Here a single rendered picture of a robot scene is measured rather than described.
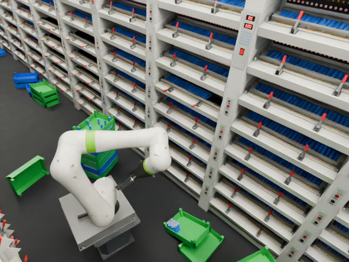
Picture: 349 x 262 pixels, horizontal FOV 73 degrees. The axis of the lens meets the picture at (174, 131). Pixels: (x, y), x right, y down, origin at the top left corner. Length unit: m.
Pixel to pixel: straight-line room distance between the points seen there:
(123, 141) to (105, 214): 0.42
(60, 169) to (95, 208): 0.32
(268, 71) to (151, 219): 1.42
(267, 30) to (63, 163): 1.09
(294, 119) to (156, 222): 1.31
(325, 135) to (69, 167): 1.18
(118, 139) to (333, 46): 1.02
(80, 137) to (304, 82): 1.09
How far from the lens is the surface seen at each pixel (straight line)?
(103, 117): 2.25
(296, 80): 1.29
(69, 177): 1.13
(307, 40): 1.22
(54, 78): 3.83
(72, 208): 1.75
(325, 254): 1.87
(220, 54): 1.43
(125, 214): 1.65
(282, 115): 1.36
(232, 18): 1.36
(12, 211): 2.37
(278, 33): 1.26
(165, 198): 2.19
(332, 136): 1.34
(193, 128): 1.74
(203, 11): 1.46
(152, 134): 1.20
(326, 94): 1.25
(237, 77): 1.39
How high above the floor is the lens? 1.75
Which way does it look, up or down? 37 degrees down
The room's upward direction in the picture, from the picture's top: 6 degrees clockwise
